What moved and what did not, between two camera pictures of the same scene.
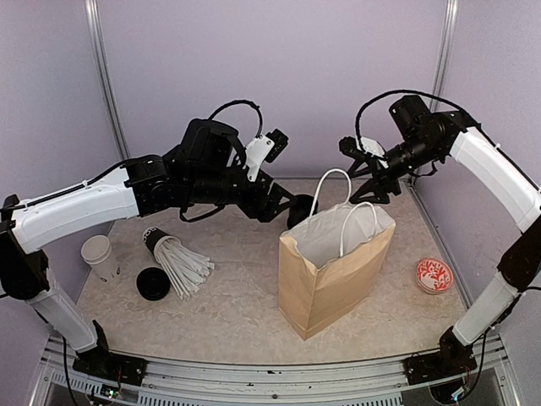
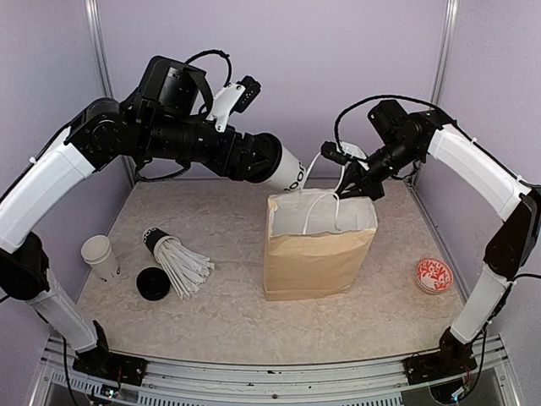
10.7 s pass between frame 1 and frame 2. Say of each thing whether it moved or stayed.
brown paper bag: moved
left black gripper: moved
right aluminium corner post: stayed
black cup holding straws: stayed
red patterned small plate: stayed
